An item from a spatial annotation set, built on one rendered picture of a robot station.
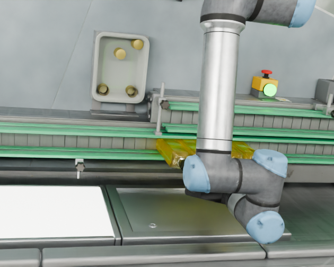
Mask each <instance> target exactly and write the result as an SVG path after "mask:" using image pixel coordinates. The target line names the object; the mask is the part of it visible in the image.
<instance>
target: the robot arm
mask: <svg viewBox="0 0 334 267"><path fill-rule="evenodd" d="M315 3H316V0H204V2H203V5H202V8H201V14H200V27H201V28H202V29H203V31H204V42H203V57H202V66H201V81H200V96H199V111H198V127H197V142H196V154H195V155H193V156H188V157H187V158H186V160H185V162H184V167H183V181H184V185H185V194H186V195H189V196H192V197H196V198H200V199H205V200H209V201H213V202H217V203H222V204H225V205H226V206H227V208H228V210H229V212H230V213H231V214H232V215H233V217H234V218H235V219H236V220H237V221H238V222H239V223H240V224H241V225H242V226H243V228H244V229H245V230H246V231H247V233H248V234H249V235H250V236H251V237H252V238H253V239H254V240H256V241H257V242H258V243H261V244H271V243H274V242H275V241H277V240H278V239H279V238H280V237H281V236H282V234H283V232H284V228H285V225H284V221H283V219H282V218H281V216H280V214H279V213H278V211H279V206H280V199H281V195H282V190H283V186H284V181H285V178H286V172H287V163H288V160H287V157H286V156H285V155H283V154H282V153H280V152H277V151H274V150H270V149H257V150H256V151H255V152H254V154H253V156H252V159H241V158H231V151H232V139H233V124H234V109H235V95H236V79H237V71H238V56H239V42H240V33H241V32H242V31H243V30H244V29H245V23H246V21H249V22H256V23H264V24H271V25H278V26H286V27H288V28H300V27H302V26H303V25H305V24H306V22H307V21H308V20H309V18H310V17H311V15H312V13H313V10H314V7H315Z"/></svg>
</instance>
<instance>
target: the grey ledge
mask: <svg viewBox="0 0 334 267"><path fill-rule="evenodd" d="M284 182H288V183H334V164H304V163H287V172H286V178H285V181H284Z"/></svg>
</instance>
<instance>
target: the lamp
mask: <svg viewBox="0 0 334 267"><path fill-rule="evenodd" d="M276 90H277V89H276V87H275V85H273V84H271V83H268V84H266V85H265V86H264V87H263V93H264V94H265V95H267V96H273V95H275V93H276Z"/></svg>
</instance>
